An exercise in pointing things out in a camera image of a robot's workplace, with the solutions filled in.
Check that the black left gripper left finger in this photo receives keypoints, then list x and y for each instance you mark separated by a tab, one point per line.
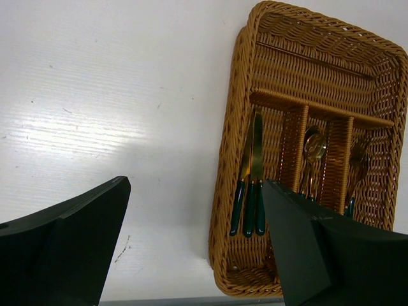
61	255

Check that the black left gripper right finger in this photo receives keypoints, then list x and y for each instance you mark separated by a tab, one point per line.
324	258

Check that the gold knife green handle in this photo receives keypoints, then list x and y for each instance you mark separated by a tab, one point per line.
239	193
248	220

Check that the gold spoon pile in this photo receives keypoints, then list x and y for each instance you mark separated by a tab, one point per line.
359	160

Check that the gold spoon green handle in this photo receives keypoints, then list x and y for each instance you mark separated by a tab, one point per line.
313	151
310	131

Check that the gold knife pile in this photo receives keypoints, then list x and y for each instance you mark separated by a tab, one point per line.
260	221

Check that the brown wicker cutlery tray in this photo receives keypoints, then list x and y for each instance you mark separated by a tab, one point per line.
301	69

